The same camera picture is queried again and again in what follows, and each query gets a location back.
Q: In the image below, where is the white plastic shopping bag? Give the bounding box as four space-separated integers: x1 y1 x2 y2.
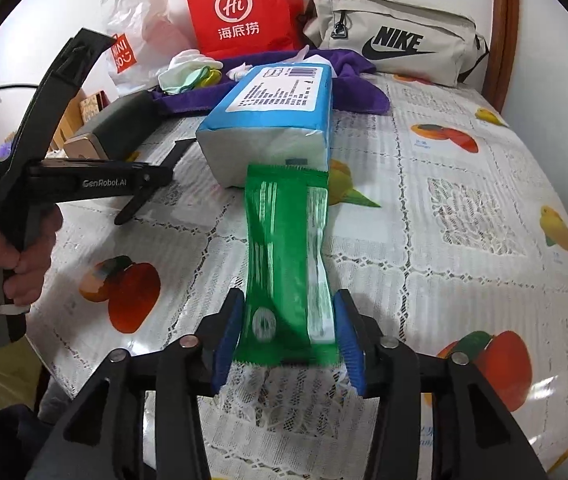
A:
100 0 199 98

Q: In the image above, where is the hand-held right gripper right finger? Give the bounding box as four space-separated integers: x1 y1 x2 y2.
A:
331 287 550 480

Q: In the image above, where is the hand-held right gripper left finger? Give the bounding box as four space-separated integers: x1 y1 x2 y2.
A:
24 287 247 480

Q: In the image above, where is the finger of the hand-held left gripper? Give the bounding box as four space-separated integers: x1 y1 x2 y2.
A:
114 180 162 226
156 137 197 171

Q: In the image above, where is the fruit print tablecloth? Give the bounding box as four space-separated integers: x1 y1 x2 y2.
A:
24 72 568 480

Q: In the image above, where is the blue tissue pack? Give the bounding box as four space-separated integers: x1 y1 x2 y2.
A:
195 62 335 188

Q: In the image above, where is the purple towel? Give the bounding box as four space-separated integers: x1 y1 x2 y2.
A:
151 49 391 116

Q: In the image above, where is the person's left hand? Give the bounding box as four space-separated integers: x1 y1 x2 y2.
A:
0 207 64 311

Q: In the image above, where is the mint green cloth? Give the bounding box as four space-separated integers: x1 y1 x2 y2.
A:
164 67 211 95

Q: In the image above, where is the red paper bag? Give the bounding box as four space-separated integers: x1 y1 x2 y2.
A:
182 0 305 61

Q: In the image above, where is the beige waist bag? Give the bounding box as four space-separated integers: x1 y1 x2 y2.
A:
303 0 491 87

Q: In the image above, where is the brown printed box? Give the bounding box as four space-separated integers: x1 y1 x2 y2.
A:
80 90 110 122

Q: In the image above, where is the white cloth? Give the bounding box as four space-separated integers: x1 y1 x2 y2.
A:
158 49 225 95

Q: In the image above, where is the dark green tin box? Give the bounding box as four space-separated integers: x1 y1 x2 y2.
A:
64 91 165 163

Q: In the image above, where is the green wet wipe packet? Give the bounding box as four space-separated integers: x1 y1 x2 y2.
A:
231 162 342 368

